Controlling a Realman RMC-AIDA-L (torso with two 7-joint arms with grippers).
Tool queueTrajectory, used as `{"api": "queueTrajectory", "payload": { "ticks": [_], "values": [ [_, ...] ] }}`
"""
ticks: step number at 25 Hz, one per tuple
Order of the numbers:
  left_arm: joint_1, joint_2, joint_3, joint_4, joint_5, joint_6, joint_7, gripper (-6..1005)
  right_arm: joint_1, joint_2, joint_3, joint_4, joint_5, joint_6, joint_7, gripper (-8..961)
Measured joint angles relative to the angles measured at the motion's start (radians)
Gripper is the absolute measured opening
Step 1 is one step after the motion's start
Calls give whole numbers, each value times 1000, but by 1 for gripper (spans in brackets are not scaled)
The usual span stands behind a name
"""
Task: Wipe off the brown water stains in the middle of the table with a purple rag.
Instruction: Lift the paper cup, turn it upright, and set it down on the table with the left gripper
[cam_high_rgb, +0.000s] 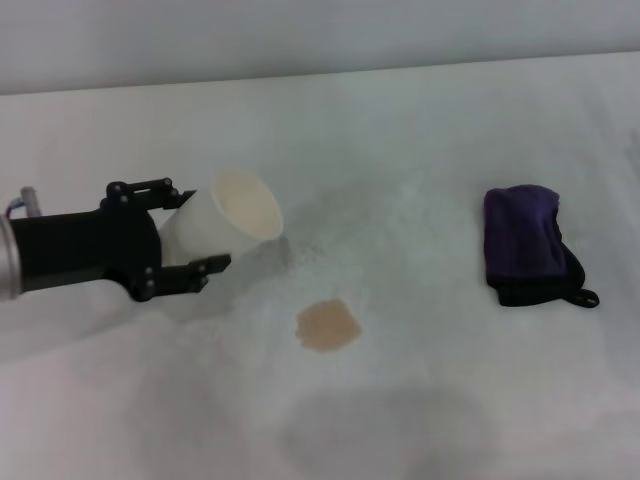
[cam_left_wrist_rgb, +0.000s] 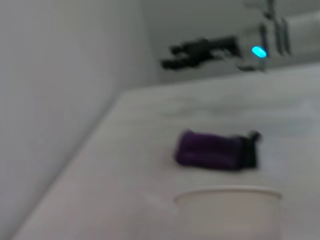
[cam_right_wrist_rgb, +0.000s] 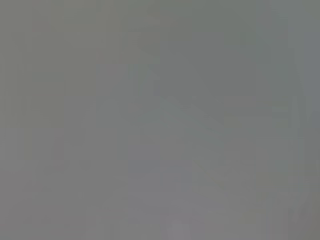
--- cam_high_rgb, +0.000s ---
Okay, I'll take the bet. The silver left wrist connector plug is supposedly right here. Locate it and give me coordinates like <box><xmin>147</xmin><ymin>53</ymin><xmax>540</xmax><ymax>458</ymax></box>
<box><xmin>5</xmin><ymin>185</ymin><xmax>42</xmax><ymax>220</ymax></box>

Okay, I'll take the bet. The white paper cup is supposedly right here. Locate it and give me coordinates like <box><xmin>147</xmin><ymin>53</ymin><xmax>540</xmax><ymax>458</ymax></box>
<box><xmin>158</xmin><ymin>168</ymin><xmax>285</xmax><ymax>268</ymax></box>

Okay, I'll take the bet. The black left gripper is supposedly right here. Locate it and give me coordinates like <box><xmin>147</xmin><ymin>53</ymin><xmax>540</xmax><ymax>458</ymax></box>
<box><xmin>8</xmin><ymin>176</ymin><xmax>233</xmax><ymax>305</ymax></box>

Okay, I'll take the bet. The purple rag with black trim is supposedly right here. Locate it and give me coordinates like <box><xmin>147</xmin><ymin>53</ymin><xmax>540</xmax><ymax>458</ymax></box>
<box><xmin>482</xmin><ymin>183</ymin><xmax>601</xmax><ymax>309</ymax></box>

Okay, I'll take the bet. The brown water stain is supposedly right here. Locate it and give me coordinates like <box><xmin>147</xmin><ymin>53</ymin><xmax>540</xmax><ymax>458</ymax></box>
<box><xmin>294</xmin><ymin>297</ymin><xmax>363</xmax><ymax>356</ymax></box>

